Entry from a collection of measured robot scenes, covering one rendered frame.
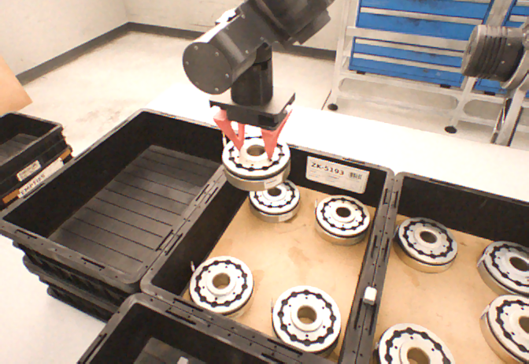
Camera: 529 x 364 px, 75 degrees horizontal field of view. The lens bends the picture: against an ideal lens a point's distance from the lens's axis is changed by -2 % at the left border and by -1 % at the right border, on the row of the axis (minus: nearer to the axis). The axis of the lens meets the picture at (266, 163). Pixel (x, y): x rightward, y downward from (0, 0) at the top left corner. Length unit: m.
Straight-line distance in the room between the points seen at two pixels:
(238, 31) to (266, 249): 0.43
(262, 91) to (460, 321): 0.47
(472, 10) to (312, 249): 1.96
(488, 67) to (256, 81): 1.09
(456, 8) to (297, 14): 2.06
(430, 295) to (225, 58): 0.51
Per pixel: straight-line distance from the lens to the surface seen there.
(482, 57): 1.41
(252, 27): 0.38
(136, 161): 0.90
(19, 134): 1.88
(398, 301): 0.65
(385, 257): 0.58
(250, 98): 0.45
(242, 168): 0.51
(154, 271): 0.54
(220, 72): 0.36
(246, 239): 0.68
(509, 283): 0.71
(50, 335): 0.83
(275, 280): 0.63
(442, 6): 2.40
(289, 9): 0.38
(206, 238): 0.65
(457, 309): 0.68
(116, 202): 0.81
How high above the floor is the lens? 1.37
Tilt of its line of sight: 40 degrees down
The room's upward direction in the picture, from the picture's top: straight up
